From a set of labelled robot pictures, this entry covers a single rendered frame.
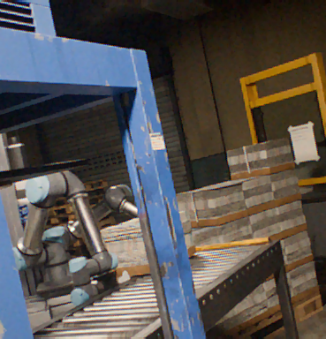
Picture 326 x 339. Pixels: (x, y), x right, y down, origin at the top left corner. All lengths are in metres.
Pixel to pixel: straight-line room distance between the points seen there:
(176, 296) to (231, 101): 9.19
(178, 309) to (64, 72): 0.64
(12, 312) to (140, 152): 0.61
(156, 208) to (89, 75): 0.37
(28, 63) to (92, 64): 0.21
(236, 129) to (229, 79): 0.91
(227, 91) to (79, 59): 9.37
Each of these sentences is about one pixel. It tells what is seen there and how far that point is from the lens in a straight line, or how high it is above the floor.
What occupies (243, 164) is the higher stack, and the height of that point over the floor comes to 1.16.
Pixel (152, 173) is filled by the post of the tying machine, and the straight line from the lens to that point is 1.40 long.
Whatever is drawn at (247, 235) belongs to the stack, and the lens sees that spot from 3.79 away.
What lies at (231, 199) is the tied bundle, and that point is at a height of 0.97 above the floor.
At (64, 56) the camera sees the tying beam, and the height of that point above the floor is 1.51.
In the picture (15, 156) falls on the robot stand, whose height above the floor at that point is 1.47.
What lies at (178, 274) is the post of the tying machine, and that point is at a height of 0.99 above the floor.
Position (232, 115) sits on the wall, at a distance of 10.52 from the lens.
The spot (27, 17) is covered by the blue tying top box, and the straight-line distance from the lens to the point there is 1.44.
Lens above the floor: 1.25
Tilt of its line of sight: 3 degrees down
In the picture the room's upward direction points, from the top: 12 degrees counter-clockwise
